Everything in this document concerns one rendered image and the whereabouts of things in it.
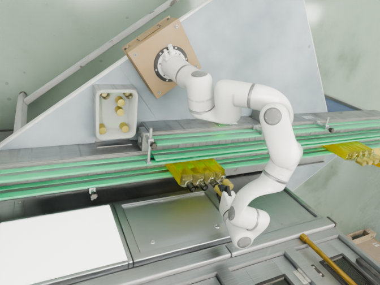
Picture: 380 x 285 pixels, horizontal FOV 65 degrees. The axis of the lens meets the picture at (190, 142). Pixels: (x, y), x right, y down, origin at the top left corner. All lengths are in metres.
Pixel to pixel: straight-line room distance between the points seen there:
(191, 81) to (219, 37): 0.50
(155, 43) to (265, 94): 0.51
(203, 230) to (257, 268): 0.25
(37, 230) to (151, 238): 0.42
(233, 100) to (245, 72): 0.64
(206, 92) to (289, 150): 0.35
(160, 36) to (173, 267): 0.87
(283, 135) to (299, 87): 1.06
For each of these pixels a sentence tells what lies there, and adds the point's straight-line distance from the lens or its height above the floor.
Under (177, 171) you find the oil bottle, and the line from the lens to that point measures 1.31.
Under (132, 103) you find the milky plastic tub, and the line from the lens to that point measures 1.34.
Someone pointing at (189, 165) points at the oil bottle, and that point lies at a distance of 1.37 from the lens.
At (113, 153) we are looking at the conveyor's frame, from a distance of 1.35.
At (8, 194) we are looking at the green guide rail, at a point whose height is 0.94.
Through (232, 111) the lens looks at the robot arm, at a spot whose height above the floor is 1.24.
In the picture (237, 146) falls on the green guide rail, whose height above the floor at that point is 0.92.
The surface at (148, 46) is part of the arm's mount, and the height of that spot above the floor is 0.85.
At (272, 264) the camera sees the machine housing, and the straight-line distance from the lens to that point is 1.28.
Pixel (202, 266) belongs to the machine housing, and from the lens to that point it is 1.17.
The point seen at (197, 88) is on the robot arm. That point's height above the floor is 1.15.
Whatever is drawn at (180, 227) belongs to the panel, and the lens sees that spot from 1.26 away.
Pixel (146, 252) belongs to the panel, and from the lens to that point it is 1.14.
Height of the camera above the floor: 2.03
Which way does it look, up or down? 52 degrees down
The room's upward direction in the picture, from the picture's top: 136 degrees clockwise
